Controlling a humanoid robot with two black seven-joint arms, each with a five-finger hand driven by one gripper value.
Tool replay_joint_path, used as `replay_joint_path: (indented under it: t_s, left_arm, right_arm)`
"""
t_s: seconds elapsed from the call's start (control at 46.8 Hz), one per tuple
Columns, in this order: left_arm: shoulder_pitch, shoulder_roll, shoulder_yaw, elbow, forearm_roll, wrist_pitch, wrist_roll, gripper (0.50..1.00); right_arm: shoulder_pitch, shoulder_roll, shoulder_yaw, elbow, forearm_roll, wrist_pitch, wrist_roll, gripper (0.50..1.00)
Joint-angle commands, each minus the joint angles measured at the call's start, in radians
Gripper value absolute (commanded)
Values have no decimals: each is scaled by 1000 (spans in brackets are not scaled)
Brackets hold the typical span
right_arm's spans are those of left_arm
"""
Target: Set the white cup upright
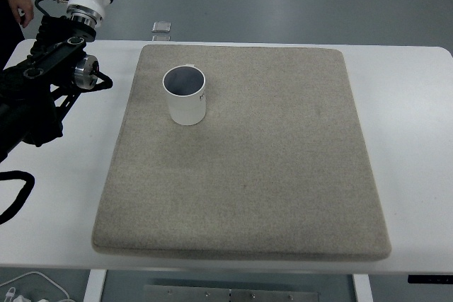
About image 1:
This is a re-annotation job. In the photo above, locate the person's hand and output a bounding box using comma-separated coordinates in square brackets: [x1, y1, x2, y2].
[8, 0, 35, 29]

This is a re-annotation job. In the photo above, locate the white cup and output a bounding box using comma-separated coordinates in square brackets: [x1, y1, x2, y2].
[162, 64, 207, 127]

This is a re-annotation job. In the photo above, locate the person's leg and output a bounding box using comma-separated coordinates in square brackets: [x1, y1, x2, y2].
[0, 0, 26, 70]

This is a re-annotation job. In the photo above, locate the beige felt mat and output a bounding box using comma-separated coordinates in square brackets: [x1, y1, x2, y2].
[91, 44, 393, 262]

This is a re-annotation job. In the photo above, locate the white table leg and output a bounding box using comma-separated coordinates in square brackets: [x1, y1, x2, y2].
[83, 269, 108, 302]
[352, 273, 372, 302]

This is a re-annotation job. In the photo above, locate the black table control panel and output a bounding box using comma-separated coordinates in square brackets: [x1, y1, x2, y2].
[406, 274, 453, 285]

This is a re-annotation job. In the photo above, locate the white cable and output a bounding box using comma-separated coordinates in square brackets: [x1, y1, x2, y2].
[0, 271, 71, 302]

